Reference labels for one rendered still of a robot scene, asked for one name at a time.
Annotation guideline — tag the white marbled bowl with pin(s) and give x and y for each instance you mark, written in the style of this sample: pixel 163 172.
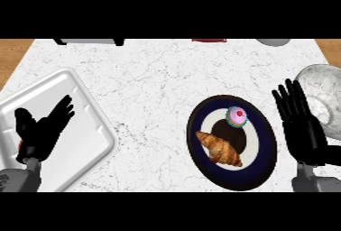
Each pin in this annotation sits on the white marbled bowl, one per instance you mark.
pixel 327 90

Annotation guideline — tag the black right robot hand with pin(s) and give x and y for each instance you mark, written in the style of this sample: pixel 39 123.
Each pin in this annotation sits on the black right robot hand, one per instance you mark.
pixel 301 132

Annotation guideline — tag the white square tray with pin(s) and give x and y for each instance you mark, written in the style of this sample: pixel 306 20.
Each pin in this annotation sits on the white square tray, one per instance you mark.
pixel 67 132

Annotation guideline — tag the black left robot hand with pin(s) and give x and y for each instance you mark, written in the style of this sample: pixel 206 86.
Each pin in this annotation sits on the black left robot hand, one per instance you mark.
pixel 42 129

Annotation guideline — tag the dark red object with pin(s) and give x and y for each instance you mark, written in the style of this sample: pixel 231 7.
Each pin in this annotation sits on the dark red object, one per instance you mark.
pixel 208 40

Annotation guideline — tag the grey and black appliance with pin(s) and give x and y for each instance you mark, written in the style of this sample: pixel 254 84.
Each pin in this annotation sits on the grey and black appliance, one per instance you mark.
pixel 89 41

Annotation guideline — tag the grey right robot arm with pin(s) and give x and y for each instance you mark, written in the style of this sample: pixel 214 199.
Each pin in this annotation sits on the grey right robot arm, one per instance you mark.
pixel 313 180

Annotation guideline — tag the dark blue and white plate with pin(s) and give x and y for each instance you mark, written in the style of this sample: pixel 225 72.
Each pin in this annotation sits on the dark blue and white plate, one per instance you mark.
pixel 262 150

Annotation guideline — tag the grey round object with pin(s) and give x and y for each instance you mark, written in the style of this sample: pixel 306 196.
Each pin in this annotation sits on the grey round object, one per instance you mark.
pixel 273 42

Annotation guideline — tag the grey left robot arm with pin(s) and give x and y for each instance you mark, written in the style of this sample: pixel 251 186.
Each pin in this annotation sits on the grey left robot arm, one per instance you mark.
pixel 20 177

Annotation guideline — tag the pink frosted cupcake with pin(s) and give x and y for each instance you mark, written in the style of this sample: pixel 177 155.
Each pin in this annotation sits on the pink frosted cupcake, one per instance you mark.
pixel 237 116

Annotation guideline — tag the golden brown croissant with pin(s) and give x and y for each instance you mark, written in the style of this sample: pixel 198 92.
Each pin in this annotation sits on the golden brown croissant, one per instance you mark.
pixel 220 149

